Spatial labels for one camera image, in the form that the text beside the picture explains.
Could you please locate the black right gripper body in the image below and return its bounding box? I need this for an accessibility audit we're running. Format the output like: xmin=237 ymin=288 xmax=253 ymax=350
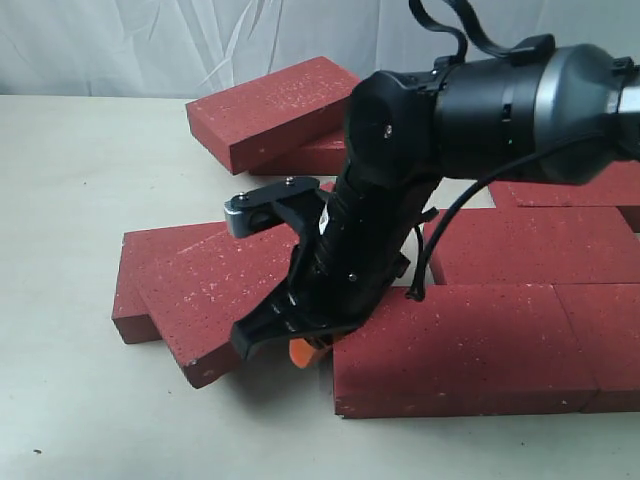
xmin=230 ymin=70 xmax=442 ymax=359

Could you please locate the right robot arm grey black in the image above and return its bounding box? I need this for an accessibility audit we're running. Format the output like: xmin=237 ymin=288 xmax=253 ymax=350
xmin=225 ymin=44 xmax=639 ymax=359

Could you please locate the red brick under tilted one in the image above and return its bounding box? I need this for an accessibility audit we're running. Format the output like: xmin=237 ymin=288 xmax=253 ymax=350
xmin=249 ymin=130 xmax=346 ymax=176

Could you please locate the large red brick front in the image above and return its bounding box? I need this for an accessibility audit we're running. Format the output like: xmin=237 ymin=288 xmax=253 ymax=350
xmin=333 ymin=284 xmax=598 ymax=418

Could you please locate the red brick front right edge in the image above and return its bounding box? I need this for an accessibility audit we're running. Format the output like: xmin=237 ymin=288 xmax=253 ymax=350
xmin=555 ymin=284 xmax=639 ymax=413

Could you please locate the red brick edge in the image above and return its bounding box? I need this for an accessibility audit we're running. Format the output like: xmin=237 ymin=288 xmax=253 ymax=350
xmin=617 ymin=206 xmax=640 ymax=233
xmin=555 ymin=284 xmax=639 ymax=413

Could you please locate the red brick far right edge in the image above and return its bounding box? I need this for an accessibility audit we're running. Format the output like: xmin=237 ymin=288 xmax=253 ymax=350
xmin=617 ymin=206 xmax=640 ymax=233

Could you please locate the white backdrop cloth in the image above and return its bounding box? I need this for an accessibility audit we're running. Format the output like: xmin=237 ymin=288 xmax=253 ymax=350
xmin=0 ymin=0 xmax=640 ymax=101

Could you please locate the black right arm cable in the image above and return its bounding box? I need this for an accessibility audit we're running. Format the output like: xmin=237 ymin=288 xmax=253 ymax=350
xmin=405 ymin=130 xmax=609 ymax=303

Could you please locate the right wrist camera grey black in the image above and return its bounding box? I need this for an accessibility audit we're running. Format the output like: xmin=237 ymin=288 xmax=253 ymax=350
xmin=224 ymin=177 xmax=329 ymax=239

